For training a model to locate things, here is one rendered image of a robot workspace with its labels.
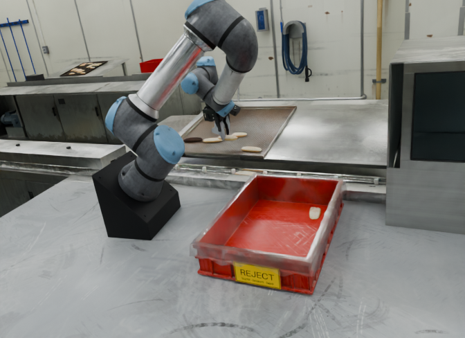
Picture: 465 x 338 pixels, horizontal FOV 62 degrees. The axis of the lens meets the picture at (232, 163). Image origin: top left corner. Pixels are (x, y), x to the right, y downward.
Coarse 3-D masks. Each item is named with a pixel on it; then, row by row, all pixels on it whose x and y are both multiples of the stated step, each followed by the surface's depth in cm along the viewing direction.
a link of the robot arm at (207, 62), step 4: (208, 56) 159; (200, 60) 156; (204, 60) 156; (208, 60) 156; (212, 60) 157; (200, 64) 156; (204, 64) 156; (208, 64) 156; (212, 64) 157; (204, 68) 164; (208, 68) 157; (212, 68) 158; (208, 72) 156; (212, 72) 158; (216, 72) 160; (212, 76) 159; (216, 76) 160; (212, 80) 160; (216, 80) 161
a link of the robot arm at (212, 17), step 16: (208, 0) 112; (224, 0) 116; (192, 16) 114; (208, 16) 112; (224, 16) 112; (240, 16) 114; (192, 32) 114; (208, 32) 114; (224, 32) 113; (176, 48) 117; (192, 48) 116; (208, 48) 117; (160, 64) 119; (176, 64) 117; (192, 64) 119; (160, 80) 118; (176, 80) 120; (128, 96) 121; (144, 96) 120; (160, 96) 120; (112, 112) 120; (128, 112) 119; (144, 112) 119; (112, 128) 121; (128, 128) 120; (144, 128) 121; (128, 144) 122
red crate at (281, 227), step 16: (256, 208) 137; (272, 208) 135; (288, 208) 134; (304, 208) 133; (320, 208) 131; (240, 224) 128; (256, 224) 127; (272, 224) 125; (288, 224) 124; (304, 224) 123; (336, 224) 120; (240, 240) 119; (256, 240) 118; (272, 240) 117; (288, 240) 116; (304, 240) 115; (304, 256) 108; (208, 272) 104; (224, 272) 102; (288, 288) 95; (304, 288) 94
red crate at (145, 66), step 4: (148, 60) 531; (152, 60) 540; (156, 60) 540; (160, 60) 538; (140, 64) 512; (144, 64) 510; (148, 64) 508; (152, 64) 506; (156, 64) 503; (140, 68) 514; (144, 68) 512; (148, 68) 510; (152, 68) 508; (144, 72) 515; (148, 72) 512
